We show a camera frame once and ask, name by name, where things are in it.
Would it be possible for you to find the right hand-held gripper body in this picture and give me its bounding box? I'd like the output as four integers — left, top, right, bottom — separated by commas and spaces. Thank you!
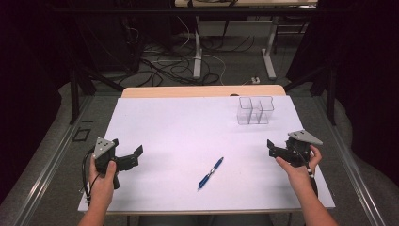
283, 129, 324, 168

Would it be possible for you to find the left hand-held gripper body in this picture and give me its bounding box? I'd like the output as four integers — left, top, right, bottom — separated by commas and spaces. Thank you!
92, 137, 122, 190

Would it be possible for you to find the person's right hand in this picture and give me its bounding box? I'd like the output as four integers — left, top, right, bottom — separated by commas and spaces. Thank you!
275, 144, 324, 189

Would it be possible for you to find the person's left hand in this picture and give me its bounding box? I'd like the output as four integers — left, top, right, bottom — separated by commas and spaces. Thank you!
88, 155, 118, 208

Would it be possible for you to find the clear acrylic organiser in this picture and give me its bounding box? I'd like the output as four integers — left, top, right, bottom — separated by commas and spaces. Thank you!
236, 95, 275, 126

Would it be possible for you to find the white table mat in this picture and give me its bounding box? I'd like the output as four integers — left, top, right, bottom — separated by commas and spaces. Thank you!
77, 95, 336, 216

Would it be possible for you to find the black metal stand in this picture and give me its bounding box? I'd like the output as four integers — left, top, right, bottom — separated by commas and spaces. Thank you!
283, 63, 339, 127
69, 66, 125, 125

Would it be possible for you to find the blue pen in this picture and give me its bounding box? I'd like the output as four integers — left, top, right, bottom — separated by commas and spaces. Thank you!
197, 156, 225, 192

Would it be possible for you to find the wooden table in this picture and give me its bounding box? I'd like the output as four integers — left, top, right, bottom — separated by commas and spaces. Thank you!
120, 84, 287, 99

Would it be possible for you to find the white desk leg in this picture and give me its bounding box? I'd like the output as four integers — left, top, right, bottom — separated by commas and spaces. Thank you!
261, 17, 278, 80
192, 16, 203, 79

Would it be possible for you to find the black curtain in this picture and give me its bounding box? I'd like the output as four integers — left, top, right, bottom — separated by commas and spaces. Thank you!
285, 0, 399, 186
0, 0, 74, 205

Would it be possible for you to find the light desk top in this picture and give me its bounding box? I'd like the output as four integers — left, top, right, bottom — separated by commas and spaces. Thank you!
174, 0, 318, 8

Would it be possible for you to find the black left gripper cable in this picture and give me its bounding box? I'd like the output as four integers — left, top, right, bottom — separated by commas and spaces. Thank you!
81, 148, 102, 207

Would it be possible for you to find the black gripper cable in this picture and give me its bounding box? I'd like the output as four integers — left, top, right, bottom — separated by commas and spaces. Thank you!
81, 148, 102, 207
299, 150, 320, 200

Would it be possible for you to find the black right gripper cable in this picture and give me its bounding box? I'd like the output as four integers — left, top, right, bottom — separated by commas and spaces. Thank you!
299, 150, 320, 200

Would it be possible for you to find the aluminium floor rail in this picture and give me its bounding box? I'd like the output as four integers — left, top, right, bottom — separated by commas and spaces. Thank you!
0, 95, 95, 226
311, 95, 390, 226

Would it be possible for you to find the tangle of black floor cables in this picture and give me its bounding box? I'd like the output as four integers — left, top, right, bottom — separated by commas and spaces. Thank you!
118, 34, 256, 88

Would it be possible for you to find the white floor cable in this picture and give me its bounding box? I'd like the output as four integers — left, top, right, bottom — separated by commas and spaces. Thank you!
175, 15, 228, 87

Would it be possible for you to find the black horizontal frame bar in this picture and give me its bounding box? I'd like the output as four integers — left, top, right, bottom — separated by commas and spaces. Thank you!
51, 7, 318, 15

